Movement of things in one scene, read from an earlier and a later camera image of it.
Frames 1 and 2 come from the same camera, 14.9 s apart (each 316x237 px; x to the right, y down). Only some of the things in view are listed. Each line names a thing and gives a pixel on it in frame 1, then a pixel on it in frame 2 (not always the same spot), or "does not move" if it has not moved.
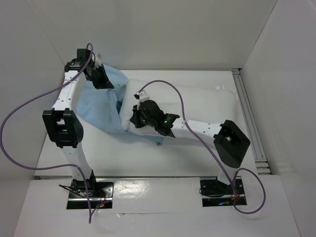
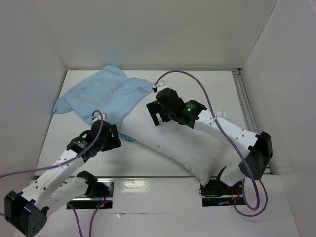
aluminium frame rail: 256,147 does not move
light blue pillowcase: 99,108 does not move
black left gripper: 104,78 -> 114,141
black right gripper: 136,118 -> 155,111
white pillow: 207,103 -> 192,149
